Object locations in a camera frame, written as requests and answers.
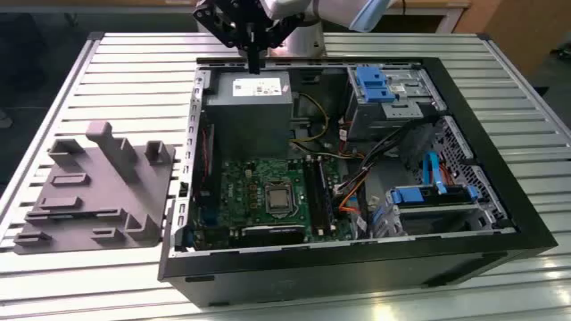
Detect blue RAM stick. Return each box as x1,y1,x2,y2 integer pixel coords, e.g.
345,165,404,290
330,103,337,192
41,211,121,221

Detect silver CPU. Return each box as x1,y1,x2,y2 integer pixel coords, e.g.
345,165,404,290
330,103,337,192
265,187,293,211

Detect black wire bundle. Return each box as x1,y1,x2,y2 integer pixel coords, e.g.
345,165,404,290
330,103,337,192
356,120,436,171

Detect grey power supply unit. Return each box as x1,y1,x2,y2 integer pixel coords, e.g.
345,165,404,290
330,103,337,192
202,72,294,160

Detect blue flat data wire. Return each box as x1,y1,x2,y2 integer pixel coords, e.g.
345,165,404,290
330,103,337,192
421,152,449,195

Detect green motherboard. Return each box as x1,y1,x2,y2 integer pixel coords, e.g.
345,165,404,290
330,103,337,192
190,156,357,250

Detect blue drive bay latch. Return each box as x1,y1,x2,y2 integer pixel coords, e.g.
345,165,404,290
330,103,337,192
356,66,397,104

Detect black graphics card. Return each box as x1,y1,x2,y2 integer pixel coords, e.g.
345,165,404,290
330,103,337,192
229,224,308,248

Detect metal drive cage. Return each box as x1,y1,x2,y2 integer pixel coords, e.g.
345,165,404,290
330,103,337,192
346,65,447,141

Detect orange wire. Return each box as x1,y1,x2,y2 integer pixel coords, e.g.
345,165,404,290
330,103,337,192
337,187,369,215

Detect black PC case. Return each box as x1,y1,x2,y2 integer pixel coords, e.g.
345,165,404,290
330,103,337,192
156,56,559,307

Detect black RAM slot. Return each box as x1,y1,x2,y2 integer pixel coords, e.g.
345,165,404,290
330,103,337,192
302,156,314,235

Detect yellow and black power wire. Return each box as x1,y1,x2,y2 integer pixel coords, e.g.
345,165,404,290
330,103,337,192
289,93,330,148

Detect metal CPU socket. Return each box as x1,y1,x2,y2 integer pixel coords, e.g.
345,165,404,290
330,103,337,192
261,180,298,220

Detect grey plastic parts rack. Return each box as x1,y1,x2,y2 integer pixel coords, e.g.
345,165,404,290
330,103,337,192
12,120,177,257

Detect wooden cabinet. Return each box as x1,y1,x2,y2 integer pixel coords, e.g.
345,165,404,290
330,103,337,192
453,0,571,81

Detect hard disk in blue carrier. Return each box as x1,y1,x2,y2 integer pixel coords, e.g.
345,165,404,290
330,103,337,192
385,185,480,210

